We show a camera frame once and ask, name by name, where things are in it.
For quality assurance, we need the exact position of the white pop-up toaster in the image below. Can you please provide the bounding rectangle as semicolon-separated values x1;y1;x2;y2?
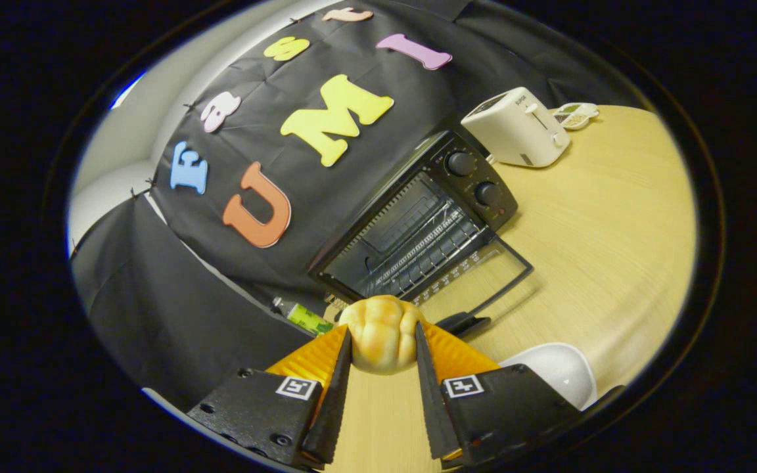
461;87;572;168

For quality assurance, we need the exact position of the green label water bottle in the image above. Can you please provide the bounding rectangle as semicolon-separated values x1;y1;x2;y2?
271;296;336;337

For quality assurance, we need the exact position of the golden bread roll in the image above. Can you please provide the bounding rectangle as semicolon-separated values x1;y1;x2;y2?
339;295;426;375

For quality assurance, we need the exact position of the white plate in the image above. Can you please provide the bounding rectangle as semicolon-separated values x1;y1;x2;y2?
498;342;598;411

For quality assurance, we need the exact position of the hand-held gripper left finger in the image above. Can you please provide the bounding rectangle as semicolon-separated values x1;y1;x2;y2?
187;323;353;470

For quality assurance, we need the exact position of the black toaster oven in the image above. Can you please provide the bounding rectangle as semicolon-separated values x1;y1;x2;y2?
308;129;534;339

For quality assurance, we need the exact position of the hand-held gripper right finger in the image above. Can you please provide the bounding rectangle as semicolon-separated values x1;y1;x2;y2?
415;321;583;468

